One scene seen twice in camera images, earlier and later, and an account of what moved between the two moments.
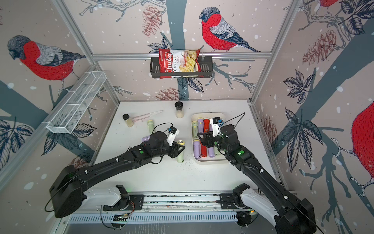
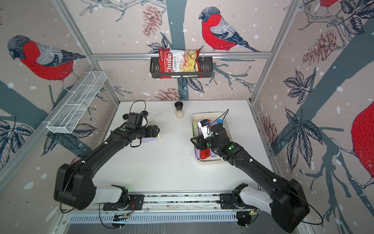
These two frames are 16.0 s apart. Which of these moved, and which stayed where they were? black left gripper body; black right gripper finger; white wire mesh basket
Moved: black right gripper finger; black left gripper body
Stayed: white wire mesh basket
